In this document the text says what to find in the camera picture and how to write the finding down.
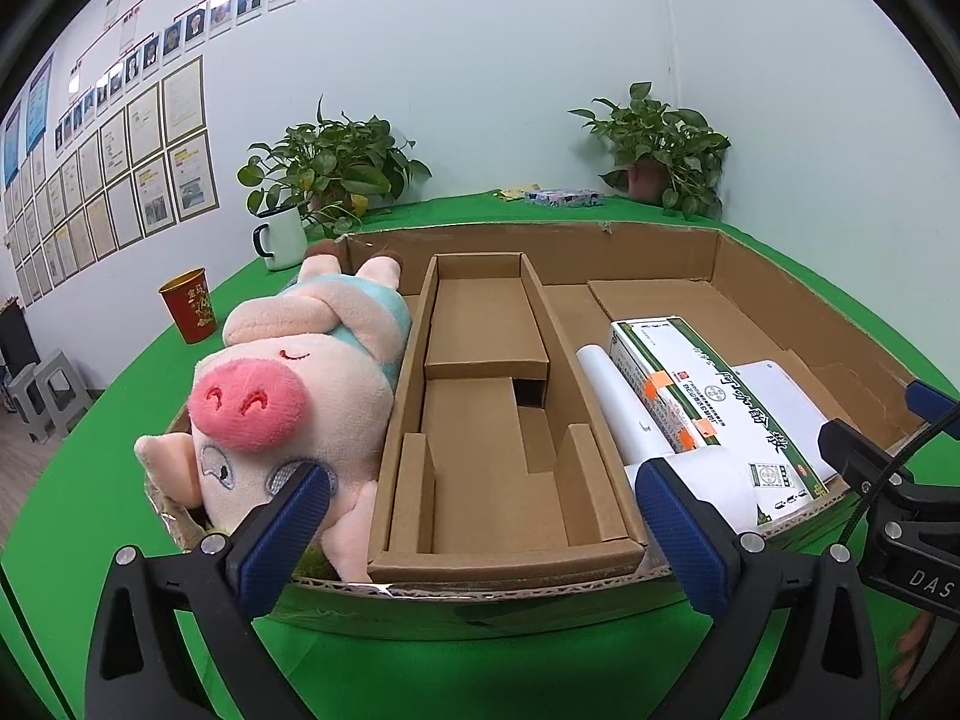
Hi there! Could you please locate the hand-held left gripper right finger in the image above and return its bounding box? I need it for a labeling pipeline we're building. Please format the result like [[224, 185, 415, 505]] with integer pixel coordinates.
[[630, 457, 878, 720]]

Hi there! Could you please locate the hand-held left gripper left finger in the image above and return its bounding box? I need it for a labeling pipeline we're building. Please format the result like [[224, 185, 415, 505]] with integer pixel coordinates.
[[84, 463, 335, 720]]

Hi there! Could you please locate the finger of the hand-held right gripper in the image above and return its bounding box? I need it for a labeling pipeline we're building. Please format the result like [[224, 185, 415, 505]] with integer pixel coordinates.
[[905, 379, 960, 436], [817, 418, 917, 500]]

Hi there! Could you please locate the pink plush pig toy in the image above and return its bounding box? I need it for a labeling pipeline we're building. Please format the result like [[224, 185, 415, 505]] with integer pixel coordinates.
[[135, 240, 413, 582]]

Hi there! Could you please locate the green and white carton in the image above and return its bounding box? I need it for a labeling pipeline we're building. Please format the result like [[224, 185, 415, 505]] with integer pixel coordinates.
[[607, 315, 826, 527]]

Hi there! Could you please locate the white hair dryer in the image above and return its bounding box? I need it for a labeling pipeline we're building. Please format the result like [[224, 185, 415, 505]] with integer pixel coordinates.
[[576, 343, 760, 535]]

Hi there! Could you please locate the brown cardboard insert tray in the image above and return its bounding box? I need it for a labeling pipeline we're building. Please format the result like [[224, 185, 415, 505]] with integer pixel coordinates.
[[366, 251, 647, 584]]

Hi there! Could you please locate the large cardboard box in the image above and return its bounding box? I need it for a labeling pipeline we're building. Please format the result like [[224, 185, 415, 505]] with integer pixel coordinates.
[[154, 221, 938, 620]]

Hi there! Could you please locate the person's right hand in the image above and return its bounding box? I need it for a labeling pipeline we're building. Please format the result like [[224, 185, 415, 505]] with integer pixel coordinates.
[[891, 604, 935, 702]]

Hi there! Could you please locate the green tablecloth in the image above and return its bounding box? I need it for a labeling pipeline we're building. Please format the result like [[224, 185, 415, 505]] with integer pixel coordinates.
[[0, 191, 960, 720]]

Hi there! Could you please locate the red paper cup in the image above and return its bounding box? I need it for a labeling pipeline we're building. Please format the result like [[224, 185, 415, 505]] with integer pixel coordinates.
[[157, 268, 218, 346]]

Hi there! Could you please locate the grey plastic stool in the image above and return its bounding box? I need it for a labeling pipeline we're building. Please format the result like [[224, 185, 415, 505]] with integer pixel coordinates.
[[6, 361, 57, 443], [34, 349, 92, 440]]

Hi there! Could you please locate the white enamel mug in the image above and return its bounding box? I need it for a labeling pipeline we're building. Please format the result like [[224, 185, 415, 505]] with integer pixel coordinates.
[[251, 208, 310, 272]]

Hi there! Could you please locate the black cabinet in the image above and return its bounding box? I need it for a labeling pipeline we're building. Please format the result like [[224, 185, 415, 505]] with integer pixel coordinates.
[[0, 307, 40, 376]]

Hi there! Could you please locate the patterned tissue packet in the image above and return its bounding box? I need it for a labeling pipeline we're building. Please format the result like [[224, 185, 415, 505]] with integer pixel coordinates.
[[525, 187, 605, 208]]

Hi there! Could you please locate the green plant in brown pot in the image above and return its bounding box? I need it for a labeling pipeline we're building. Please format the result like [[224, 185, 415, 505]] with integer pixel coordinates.
[[568, 82, 732, 220]]

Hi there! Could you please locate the bushy potted green plant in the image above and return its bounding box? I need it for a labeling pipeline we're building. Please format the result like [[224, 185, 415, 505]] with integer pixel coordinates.
[[238, 94, 432, 237]]

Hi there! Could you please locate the row of blue notice boards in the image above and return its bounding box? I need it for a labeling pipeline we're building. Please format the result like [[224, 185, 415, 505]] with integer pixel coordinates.
[[0, 52, 55, 188]]

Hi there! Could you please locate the wall of framed certificates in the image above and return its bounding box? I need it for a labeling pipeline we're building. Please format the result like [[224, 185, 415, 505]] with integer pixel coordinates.
[[0, 56, 220, 308]]

